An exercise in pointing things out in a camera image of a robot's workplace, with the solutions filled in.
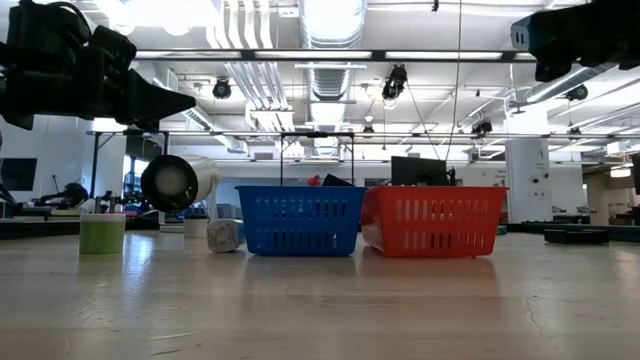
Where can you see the black overhead light bar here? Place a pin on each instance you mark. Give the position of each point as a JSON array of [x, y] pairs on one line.
[[380, 55]]

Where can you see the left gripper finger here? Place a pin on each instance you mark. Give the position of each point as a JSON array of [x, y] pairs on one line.
[[155, 111], [155, 91]]

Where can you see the black background monitor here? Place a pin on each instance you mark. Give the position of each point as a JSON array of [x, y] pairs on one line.
[[419, 171], [17, 174]]

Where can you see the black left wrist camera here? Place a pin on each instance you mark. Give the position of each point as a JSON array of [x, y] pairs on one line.
[[112, 47]]

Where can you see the black overhead camera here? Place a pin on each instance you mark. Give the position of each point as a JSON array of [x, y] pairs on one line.
[[397, 77]]

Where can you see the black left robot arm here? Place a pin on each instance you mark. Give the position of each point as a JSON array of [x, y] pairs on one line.
[[45, 35]]

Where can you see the white building pillar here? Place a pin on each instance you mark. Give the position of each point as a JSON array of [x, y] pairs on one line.
[[530, 170]]

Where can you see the green white cube adapter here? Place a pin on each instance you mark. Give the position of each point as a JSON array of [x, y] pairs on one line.
[[102, 237]]

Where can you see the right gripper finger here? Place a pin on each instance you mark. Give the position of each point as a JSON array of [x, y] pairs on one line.
[[557, 55], [560, 21]]

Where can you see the teal digital timer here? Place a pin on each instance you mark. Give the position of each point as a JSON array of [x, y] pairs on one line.
[[501, 230]]

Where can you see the black aluminium table frame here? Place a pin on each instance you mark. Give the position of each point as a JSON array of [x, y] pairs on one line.
[[30, 229]]

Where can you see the red plastic basket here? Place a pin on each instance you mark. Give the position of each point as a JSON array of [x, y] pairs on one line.
[[430, 250]]

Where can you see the blue plastic basket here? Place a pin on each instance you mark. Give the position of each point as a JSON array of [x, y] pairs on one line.
[[300, 250]]

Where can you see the silver air duct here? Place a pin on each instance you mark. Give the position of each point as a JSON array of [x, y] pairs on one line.
[[330, 80]]

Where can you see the small red background object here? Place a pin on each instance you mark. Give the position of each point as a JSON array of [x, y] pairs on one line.
[[313, 180]]

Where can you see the black ceiling camera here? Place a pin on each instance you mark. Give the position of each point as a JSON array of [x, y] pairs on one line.
[[221, 89], [577, 93]]

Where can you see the background black robot arm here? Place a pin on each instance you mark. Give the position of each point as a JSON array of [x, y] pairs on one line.
[[75, 192]]

